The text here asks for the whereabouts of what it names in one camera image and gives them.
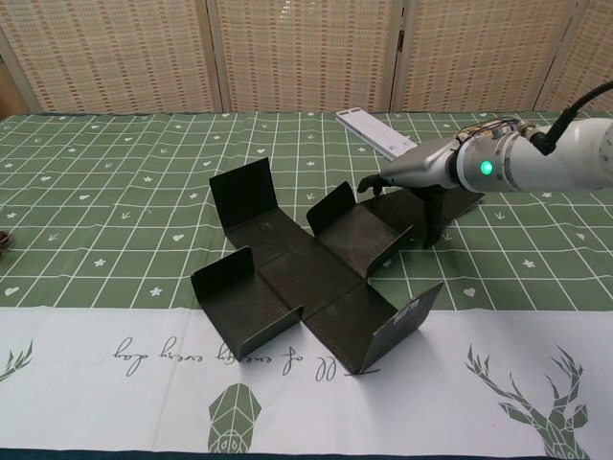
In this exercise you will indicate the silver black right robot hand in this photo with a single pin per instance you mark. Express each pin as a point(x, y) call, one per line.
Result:
point(421, 165)

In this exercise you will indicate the black foldable cardboard box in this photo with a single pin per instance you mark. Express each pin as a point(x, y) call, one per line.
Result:
point(306, 268)

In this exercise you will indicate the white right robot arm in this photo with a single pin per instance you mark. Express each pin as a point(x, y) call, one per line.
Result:
point(551, 158)

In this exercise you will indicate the white folding plastic stand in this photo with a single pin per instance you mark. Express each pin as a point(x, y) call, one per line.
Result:
point(369, 129)

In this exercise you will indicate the black screen hinge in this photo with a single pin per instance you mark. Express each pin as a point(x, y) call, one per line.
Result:
point(401, 39)

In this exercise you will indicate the folding bamboo screen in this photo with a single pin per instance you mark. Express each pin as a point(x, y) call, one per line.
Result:
point(120, 48)

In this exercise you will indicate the green checked tablecloth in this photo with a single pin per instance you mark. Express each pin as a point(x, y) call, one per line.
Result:
point(143, 383)

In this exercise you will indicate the dark red grape bunch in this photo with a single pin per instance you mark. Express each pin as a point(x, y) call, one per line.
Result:
point(4, 239)

